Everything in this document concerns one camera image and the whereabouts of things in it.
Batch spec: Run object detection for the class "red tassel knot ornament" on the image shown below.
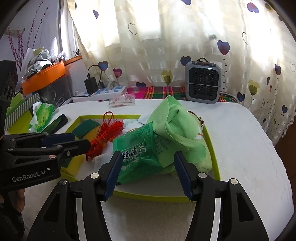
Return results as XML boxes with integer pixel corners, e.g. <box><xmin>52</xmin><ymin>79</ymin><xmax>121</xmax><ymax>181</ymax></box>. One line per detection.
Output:
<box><xmin>86</xmin><ymin>111</ymin><xmax>124</xmax><ymax>160</ymax></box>

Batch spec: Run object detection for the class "green plastic tea packet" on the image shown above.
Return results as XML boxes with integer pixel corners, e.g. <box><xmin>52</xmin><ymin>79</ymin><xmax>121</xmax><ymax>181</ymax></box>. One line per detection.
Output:
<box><xmin>113</xmin><ymin>122</ymin><xmax>163</xmax><ymax>185</ymax></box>

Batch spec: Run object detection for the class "light green cloth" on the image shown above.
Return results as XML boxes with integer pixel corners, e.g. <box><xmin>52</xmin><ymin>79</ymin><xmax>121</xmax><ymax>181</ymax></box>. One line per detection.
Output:
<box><xmin>146</xmin><ymin>95</ymin><xmax>208</xmax><ymax>168</ymax></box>

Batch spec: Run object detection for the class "white socks bundle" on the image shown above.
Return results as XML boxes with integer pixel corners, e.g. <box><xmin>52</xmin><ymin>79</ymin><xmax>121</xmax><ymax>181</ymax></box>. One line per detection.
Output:
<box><xmin>138</xmin><ymin>113</ymin><xmax>152</xmax><ymax>125</ymax></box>
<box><xmin>122</xmin><ymin>119</ymin><xmax>143</xmax><ymax>134</ymax></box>

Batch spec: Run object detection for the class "person's left hand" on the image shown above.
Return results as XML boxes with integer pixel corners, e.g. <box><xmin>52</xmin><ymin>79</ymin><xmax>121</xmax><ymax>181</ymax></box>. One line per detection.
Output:
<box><xmin>13</xmin><ymin>189</ymin><xmax>25</xmax><ymax>212</ymax></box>

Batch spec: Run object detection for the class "black smartphone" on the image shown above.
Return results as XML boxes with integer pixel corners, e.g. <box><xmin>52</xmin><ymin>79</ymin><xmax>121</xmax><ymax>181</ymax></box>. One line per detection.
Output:
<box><xmin>42</xmin><ymin>114</ymin><xmax>68</xmax><ymax>135</ymax></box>

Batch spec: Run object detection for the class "green sponge front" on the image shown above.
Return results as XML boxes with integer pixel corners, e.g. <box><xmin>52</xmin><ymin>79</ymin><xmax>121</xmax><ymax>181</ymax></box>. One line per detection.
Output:
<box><xmin>62</xmin><ymin>158</ymin><xmax>72</xmax><ymax>168</ymax></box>

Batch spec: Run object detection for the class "yellow-green shallow box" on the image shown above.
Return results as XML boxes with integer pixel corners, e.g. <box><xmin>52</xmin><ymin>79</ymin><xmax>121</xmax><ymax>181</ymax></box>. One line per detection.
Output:
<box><xmin>61</xmin><ymin>115</ymin><xmax>220</xmax><ymax>202</ymax></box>

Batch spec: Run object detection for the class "yellow green sponge rear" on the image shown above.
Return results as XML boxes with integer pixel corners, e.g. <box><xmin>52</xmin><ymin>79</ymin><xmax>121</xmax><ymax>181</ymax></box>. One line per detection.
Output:
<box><xmin>72</xmin><ymin>120</ymin><xmax>100</xmax><ymax>140</ymax></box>

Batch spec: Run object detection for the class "green white plastic wrapper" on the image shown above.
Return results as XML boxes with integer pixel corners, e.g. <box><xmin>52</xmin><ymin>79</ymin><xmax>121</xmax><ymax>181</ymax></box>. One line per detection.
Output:
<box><xmin>29</xmin><ymin>101</ymin><xmax>55</xmax><ymax>133</ymax></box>

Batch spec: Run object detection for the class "yellow-green box lid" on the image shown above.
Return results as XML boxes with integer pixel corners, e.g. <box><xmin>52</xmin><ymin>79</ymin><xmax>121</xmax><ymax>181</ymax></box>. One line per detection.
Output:
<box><xmin>8</xmin><ymin>110</ymin><xmax>32</xmax><ymax>134</ymax></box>

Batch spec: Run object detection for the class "striped green box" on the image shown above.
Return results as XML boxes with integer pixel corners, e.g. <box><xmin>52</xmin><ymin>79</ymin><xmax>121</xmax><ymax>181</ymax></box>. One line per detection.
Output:
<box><xmin>4</xmin><ymin>93</ymin><xmax>40</xmax><ymax>131</ymax></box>

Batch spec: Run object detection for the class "white socks bundle in box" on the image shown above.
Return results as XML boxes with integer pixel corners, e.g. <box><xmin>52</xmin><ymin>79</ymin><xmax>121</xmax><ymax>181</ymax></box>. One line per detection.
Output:
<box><xmin>122</xmin><ymin>119</ymin><xmax>143</xmax><ymax>134</ymax></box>

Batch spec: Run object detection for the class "white blue power strip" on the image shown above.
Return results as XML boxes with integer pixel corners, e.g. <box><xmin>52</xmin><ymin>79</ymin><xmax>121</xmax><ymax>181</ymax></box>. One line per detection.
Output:
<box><xmin>72</xmin><ymin>86</ymin><xmax>127</xmax><ymax>102</ymax></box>

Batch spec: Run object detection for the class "white fleece table cover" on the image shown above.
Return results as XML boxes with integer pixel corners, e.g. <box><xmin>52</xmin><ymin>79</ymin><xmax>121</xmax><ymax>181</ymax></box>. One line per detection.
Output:
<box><xmin>23</xmin><ymin>98</ymin><xmax>295</xmax><ymax>241</ymax></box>

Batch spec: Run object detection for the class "black power adapter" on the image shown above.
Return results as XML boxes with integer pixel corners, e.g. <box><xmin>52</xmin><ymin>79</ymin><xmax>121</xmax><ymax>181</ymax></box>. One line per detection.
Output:
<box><xmin>84</xmin><ymin>77</ymin><xmax>98</xmax><ymax>94</ymax></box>

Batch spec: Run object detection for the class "orange shelf tray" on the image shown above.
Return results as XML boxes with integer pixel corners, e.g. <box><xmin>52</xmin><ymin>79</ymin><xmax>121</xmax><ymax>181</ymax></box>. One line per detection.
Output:
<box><xmin>21</xmin><ymin>55</ymin><xmax>82</xmax><ymax>95</ymax></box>

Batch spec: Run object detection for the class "clear plastic packet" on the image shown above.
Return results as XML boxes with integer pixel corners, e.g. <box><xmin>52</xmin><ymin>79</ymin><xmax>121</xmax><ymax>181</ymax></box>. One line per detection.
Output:
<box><xmin>108</xmin><ymin>94</ymin><xmax>135</xmax><ymax>108</ymax></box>

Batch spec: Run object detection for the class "rolled green towel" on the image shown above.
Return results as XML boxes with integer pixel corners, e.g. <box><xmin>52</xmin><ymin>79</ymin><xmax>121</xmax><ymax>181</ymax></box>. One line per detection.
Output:
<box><xmin>157</xmin><ymin>135</ymin><xmax>212</xmax><ymax>174</ymax></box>

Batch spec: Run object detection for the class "colourful plaid cloth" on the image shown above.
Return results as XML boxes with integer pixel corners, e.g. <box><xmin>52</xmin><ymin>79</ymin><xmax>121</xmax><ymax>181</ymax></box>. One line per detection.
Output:
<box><xmin>126</xmin><ymin>86</ymin><xmax>239</xmax><ymax>103</ymax></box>

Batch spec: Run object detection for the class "pink branch decoration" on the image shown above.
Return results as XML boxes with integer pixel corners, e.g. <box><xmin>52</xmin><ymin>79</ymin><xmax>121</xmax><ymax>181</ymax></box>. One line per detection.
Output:
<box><xmin>4</xmin><ymin>1</ymin><xmax>49</xmax><ymax>70</ymax></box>

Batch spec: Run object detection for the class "heart pattern curtain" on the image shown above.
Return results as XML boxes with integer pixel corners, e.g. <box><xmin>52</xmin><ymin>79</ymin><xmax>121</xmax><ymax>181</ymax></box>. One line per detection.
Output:
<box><xmin>67</xmin><ymin>1</ymin><xmax>295</xmax><ymax>144</ymax></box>

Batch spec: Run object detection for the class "grey mini fan heater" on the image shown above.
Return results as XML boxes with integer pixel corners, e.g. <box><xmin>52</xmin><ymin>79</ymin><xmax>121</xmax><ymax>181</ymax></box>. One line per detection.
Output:
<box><xmin>185</xmin><ymin>58</ymin><xmax>222</xmax><ymax>104</ymax></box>

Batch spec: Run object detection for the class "black cable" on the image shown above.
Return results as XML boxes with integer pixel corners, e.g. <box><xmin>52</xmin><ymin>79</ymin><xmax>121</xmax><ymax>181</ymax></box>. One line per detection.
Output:
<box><xmin>55</xmin><ymin>64</ymin><xmax>103</xmax><ymax>108</ymax></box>

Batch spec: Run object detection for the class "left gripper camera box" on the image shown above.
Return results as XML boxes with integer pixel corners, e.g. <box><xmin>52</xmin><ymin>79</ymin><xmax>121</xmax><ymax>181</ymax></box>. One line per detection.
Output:
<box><xmin>0</xmin><ymin>60</ymin><xmax>18</xmax><ymax>138</ymax></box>

